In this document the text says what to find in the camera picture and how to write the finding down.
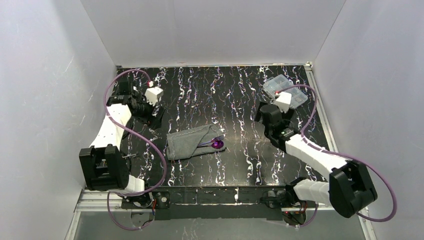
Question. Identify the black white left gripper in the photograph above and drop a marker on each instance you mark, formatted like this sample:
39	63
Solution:
152	114

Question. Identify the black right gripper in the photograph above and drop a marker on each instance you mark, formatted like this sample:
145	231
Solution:
266	117

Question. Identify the grey fabric napkin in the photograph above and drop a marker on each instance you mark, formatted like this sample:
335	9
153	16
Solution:
192	142

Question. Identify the purple metal fork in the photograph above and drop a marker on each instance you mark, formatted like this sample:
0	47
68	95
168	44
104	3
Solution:
215	139

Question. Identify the purple metal spoon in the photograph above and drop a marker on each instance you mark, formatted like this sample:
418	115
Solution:
219	144

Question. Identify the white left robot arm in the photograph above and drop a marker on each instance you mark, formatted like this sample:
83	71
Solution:
103	164

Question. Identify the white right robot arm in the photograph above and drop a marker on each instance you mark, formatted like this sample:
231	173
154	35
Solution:
348	186

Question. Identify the clear plastic screw box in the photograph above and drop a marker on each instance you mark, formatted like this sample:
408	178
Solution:
280	89

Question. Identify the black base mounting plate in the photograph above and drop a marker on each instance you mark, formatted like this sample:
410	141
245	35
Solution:
290	216

